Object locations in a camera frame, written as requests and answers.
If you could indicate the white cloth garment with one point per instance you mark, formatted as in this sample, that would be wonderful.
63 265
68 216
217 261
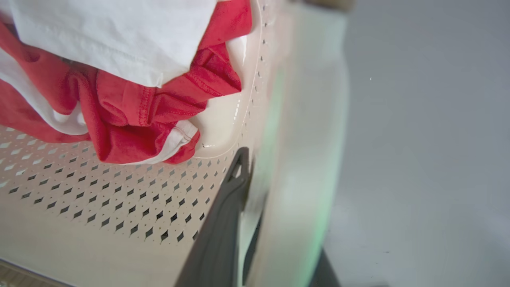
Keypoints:
119 36

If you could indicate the red and white garment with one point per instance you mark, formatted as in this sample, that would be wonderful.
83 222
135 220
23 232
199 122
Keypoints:
131 115

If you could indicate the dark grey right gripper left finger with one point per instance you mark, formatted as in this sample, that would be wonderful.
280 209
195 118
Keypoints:
217 239

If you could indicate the cream perforated plastic laundry basket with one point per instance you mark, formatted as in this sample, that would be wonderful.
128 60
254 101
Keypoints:
119 223

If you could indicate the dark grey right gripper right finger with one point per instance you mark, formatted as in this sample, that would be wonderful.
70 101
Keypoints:
324 275

